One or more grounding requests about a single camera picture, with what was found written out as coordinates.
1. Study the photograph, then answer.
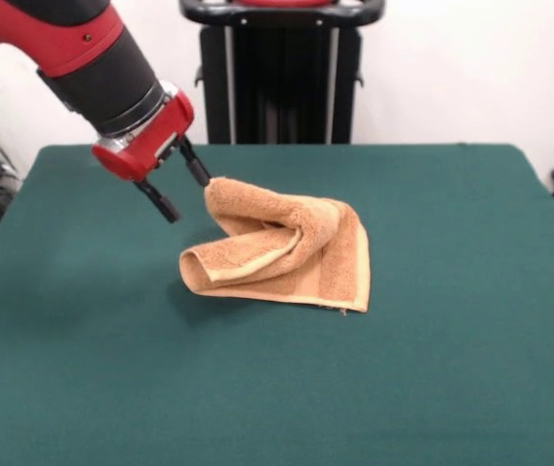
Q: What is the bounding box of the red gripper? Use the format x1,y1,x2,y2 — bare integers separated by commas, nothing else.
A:
91,89,212,224

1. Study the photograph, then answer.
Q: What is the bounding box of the tan terry towel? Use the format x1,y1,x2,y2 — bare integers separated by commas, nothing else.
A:
178,176,371,314

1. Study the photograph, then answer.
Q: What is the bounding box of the dark green table cloth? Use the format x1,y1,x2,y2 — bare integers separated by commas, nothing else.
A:
0,143,554,466

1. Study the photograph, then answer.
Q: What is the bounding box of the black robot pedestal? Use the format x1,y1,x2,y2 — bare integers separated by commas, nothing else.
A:
178,0,385,146

